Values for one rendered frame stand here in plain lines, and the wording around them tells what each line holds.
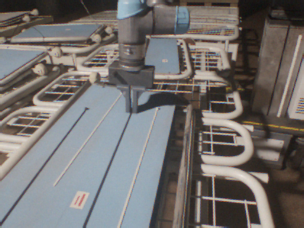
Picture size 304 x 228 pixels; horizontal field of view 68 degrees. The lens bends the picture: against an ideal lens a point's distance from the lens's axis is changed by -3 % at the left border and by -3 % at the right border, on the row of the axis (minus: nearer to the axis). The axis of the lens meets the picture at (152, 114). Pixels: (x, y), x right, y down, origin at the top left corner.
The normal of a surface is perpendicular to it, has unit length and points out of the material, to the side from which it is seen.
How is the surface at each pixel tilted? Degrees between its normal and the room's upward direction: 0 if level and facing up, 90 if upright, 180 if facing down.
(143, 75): 91
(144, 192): 5
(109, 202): 5
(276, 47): 90
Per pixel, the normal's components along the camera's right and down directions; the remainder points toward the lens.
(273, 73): -0.32, 0.50
